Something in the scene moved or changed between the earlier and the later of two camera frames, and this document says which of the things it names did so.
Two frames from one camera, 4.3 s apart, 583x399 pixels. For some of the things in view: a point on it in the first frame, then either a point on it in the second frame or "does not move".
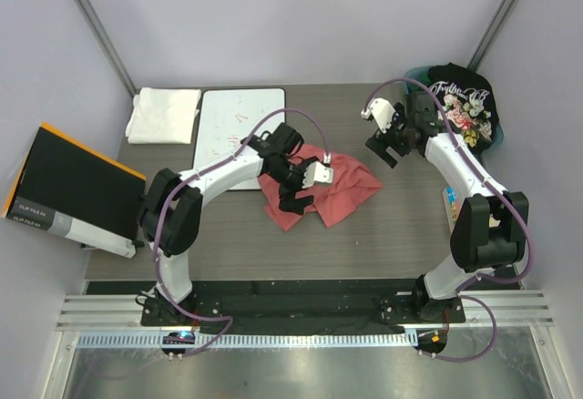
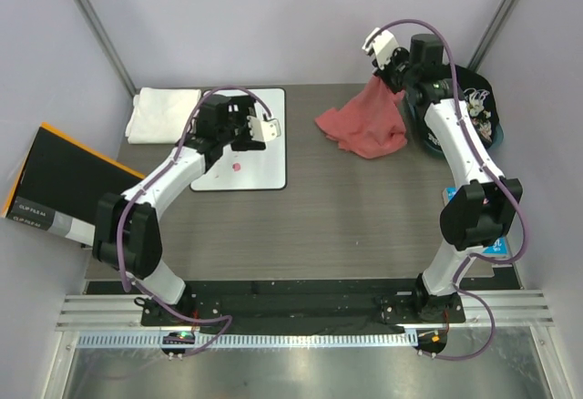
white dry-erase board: (225, 117) does not move
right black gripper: (379, 147) → (398, 55)
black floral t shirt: (469, 101) does not move
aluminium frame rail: (516, 309) does not move
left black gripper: (287, 196) → (246, 107)
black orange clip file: (67, 188) does not move
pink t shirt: (349, 180) → (371, 124)
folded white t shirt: (163, 116) does not move
